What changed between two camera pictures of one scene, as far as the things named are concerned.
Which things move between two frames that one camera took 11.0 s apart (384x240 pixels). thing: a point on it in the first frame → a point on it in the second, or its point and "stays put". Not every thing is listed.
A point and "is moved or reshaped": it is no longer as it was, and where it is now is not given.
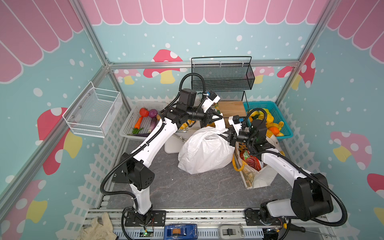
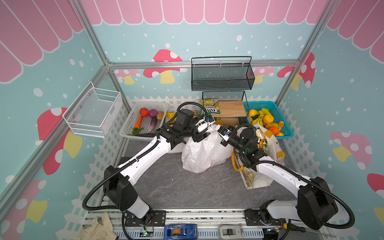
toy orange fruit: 274,130 stays put
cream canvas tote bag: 251,177 stays put
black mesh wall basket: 222,73 stays put
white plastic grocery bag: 206,150 is moved or reshaped
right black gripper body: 232,138 → 227,137
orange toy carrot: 137,124 stays put
